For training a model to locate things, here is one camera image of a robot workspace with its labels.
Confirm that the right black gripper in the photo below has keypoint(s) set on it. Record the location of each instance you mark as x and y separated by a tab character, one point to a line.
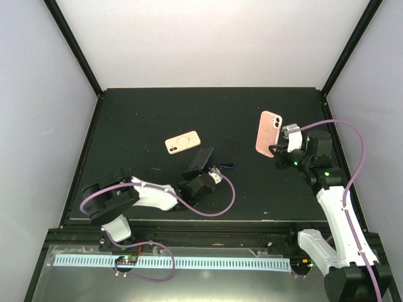
280	155

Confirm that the pink cased phone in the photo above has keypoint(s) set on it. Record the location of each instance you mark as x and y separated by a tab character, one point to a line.
268	132

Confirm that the blue phone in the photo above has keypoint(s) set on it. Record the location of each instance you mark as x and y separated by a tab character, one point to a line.
228	152

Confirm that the beige cased phone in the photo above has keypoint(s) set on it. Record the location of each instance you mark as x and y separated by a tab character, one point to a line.
182	142

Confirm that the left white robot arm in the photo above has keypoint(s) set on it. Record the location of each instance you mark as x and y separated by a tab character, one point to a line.
105	204

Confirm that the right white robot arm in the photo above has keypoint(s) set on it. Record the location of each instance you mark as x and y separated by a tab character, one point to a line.
351	270

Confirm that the small electronics board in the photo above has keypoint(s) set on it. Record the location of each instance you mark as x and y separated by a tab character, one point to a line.
126	260

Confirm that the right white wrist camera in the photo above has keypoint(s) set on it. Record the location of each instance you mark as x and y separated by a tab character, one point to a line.
293	134

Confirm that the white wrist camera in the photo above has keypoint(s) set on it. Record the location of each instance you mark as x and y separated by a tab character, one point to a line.
216	175
293	134

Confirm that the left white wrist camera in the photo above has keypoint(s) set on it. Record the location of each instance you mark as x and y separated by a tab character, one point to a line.
216	175

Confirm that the light blue slotted cable duct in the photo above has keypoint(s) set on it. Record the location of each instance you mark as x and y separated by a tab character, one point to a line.
167	262

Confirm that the right black frame post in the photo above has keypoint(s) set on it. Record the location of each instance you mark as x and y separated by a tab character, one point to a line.
353	40

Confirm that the black frame post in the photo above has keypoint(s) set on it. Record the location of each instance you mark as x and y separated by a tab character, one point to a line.
353	40
61	22

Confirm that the left black frame post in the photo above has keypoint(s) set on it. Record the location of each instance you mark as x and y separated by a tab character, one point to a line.
61	22

